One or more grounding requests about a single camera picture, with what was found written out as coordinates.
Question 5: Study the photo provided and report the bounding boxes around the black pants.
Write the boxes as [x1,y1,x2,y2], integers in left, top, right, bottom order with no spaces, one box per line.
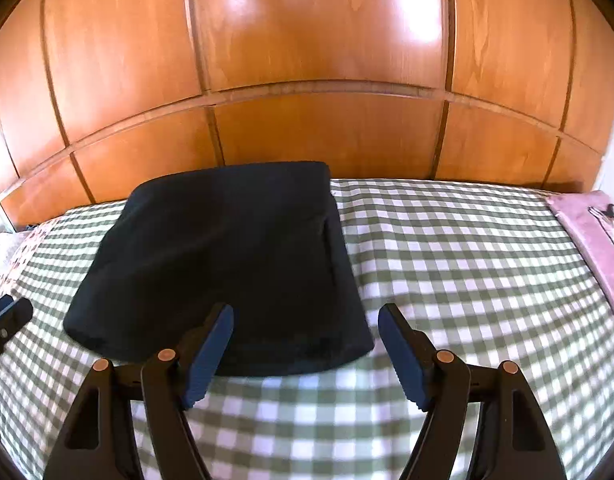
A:
[63,162,374,377]

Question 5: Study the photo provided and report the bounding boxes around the floral bed sheet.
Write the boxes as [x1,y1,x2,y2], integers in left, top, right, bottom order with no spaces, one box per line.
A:
[0,231,46,297]

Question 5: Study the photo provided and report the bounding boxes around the green checkered bed cover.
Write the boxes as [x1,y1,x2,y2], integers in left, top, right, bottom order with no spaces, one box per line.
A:
[0,180,614,479]

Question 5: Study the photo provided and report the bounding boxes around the pink pillow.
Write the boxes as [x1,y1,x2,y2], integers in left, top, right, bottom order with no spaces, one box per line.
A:
[546,191,614,311]

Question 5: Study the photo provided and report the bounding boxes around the wooden wardrobe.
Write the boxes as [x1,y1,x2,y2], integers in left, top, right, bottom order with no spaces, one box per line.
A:
[0,0,614,227]

